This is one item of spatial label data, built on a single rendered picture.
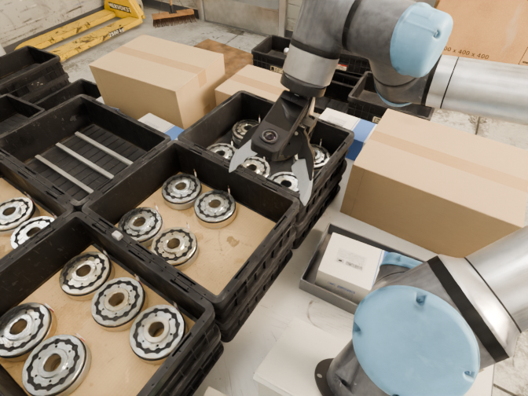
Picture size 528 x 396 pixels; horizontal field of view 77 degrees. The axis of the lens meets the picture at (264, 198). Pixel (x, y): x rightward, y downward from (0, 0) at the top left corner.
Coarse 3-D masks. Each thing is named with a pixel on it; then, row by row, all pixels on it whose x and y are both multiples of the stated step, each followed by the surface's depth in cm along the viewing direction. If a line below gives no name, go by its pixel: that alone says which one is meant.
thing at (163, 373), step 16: (64, 224) 70; (96, 224) 70; (112, 240) 67; (16, 256) 65; (144, 256) 65; (0, 272) 63; (160, 272) 63; (176, 288) 61; (208, 304) 59; (208, 320) 57; (192, 336) 56; (160, 368) 52; (160, 384) 52
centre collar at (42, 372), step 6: (48, 354) 59; (54, 354) 59; (60, 354) 59; (66, 354) 59; (42, 360) 58; (66, 360) 58; (42, 366) 58; (60, 366) 58; (42, 372) 57; (48, 372) 57; (54, 372) 57; (48, 378) 57
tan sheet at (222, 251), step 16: (160, 192) 90; (160, 208) 86; (192, 208) 86; (240, 208) 86; (176, 224) 83; (192, 224) 83; (240, 224) 83; (256, 224) 83; (272, 224) 83; (208, 240) 79; (224, 240) 79; (240, 240) 79; (256, 240) 79; (208, 256) 77; (224, 256) 77; (240, 256) 77; (192, 272) 74; (208, 272) 74; (224, 272) 74; (208, 288) 71
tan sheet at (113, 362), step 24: (48, 288) 71; (144, 288) 71; (72, 312) 68; (96, 336) 65; (120, 336) 65; (0, 360) 62; (96, 360) 62; (120, 360) 62; (96, 384) 59; (120, 384) 59; (144, 384) 59
